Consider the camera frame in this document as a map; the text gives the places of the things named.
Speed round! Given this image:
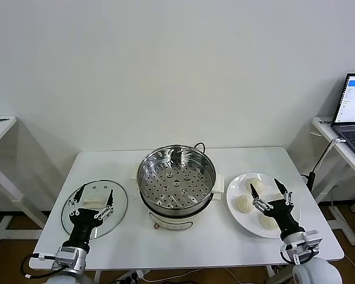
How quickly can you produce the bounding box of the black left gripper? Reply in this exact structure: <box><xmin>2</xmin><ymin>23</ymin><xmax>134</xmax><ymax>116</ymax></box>
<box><xmin>65</xmin><ymin>183</ymin><xmax>115</xmax><ymax>249</ymax></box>

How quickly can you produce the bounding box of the round white plate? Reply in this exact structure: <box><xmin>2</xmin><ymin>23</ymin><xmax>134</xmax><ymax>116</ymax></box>
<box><xmin>226</xmin><ymin>172</ymin><xmax>302</xmax><ymax>239</ymax></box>

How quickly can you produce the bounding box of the stainless steel perforated steamer basket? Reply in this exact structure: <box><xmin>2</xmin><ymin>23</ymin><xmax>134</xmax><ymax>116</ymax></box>
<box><xmin>137</xmin><ymin>144</ymin><xmax>217</xmax><ymax>209</ymax></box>

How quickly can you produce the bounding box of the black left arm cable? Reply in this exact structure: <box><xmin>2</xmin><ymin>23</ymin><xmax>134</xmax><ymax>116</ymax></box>
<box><xmin>20</xmin><ymin>254</ymin><xmax>60</xmax><ymax>279</ymax></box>

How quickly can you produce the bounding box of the white power strip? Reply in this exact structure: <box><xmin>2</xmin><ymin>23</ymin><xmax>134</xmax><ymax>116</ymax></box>
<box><xmin>118</xmin><ymin>270</ymin><xmax>146</xmax><ymax>282</ymax></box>

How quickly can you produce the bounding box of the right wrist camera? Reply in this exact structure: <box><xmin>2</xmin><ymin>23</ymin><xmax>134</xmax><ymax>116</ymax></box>
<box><xmin>302</xmin><ymin>230</ymin><xmax>322</xmax><ymax>251</ymax></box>

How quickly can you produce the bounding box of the black cable plug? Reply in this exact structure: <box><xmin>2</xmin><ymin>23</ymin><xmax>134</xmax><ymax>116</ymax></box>
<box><xmin>301</xmin><ymin>170</ymin><xmax>317</xmax><ymax>189</ymax></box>

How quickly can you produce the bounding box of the white electric cooker base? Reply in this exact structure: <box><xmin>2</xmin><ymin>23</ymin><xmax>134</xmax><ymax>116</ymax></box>
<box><xmin>129</xmin><ymin>163</ymin><xmax>225</xmax><ymax>233</ymax></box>

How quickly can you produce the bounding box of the round glass lid white handle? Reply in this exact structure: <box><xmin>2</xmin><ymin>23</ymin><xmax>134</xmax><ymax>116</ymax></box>
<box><xmin>61</xmin><ymin>178</ymin><xmax>128</xmax><ymax>240</ymax></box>

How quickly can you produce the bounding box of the white side desk with laptop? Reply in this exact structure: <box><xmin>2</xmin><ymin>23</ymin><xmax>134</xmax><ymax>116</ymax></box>
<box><xmin>310</xmin><ymin>116</ymin><xmax>355</xmax><ymax>246</ymax></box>

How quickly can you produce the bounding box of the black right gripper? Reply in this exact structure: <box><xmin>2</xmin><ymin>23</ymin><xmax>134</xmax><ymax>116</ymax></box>
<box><xmin>249</xmin><ymin>177</ymin><xmax>303</xmax><ymax>238</ymax></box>

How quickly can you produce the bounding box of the white laptop cable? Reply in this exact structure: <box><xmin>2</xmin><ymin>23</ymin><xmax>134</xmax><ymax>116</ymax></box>
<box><xmin>312</xmin><ymin>137</ymin><xmax>347</xmax><ymax>173</ymax></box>

